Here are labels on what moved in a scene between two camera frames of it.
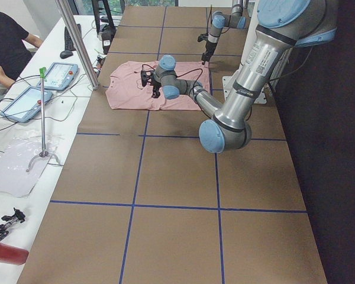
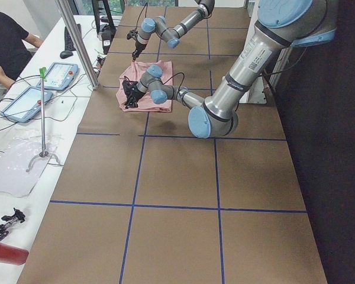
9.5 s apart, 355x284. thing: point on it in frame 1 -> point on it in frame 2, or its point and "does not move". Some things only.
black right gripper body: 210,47 -> 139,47
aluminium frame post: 81,51 does not move
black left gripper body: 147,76 -> 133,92
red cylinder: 7,254 does not move
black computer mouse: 65,54 does not move
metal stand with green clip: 42,73 does not move
